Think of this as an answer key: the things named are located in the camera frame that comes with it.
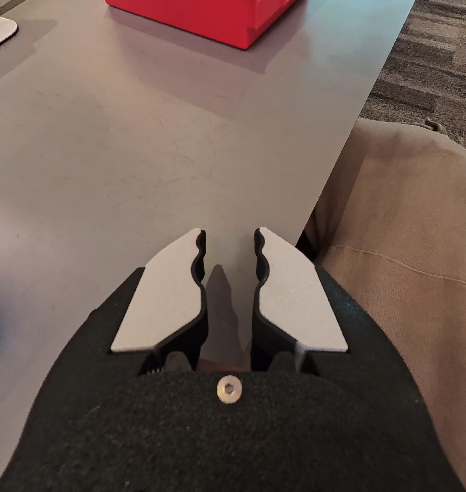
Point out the red plastic bin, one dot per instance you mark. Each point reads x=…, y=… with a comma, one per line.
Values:
x=202, y=15

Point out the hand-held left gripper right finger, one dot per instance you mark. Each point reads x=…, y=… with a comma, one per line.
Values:
x=298, y=303

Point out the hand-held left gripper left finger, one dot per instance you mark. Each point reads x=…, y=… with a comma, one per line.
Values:
x=163, y=303

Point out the beige trousers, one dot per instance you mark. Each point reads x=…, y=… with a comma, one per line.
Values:
x=410, y=250

